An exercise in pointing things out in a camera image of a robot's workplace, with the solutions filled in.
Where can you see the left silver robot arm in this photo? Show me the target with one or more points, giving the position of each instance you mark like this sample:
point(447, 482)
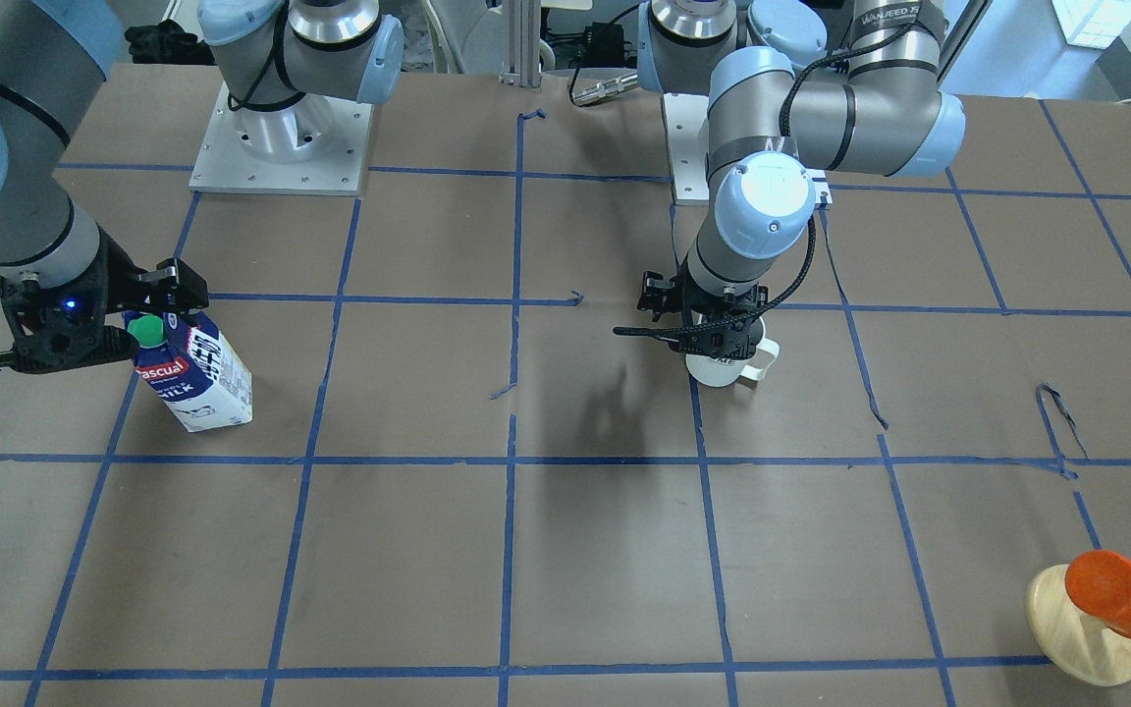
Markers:
point(887, 116)

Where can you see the white grey-lined mug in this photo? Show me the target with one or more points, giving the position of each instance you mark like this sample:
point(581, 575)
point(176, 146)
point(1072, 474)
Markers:
point(719, 372)

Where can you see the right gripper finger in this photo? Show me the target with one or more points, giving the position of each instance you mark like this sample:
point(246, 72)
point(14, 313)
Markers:
point(36, 354)
point(171, 288)

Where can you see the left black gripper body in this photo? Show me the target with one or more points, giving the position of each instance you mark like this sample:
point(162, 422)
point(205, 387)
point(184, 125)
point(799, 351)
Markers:
point(653, 295)

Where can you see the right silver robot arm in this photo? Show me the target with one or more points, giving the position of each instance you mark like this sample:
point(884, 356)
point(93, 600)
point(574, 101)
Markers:
point(61, 274)

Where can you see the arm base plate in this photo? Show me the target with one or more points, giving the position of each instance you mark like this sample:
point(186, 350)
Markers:
point(688, 139)
point(318, 147)

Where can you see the aluminium frame post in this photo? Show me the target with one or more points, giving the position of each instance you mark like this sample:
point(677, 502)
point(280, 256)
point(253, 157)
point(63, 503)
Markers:
point(522, 64)

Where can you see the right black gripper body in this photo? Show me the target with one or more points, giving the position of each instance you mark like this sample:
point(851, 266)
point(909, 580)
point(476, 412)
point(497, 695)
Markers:
point(115, 278)

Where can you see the blue white milk carton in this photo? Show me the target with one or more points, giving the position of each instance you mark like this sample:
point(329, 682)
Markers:
point(193, 369)

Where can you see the orange mug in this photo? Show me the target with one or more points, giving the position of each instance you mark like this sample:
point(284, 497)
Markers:
point(1099, 583)

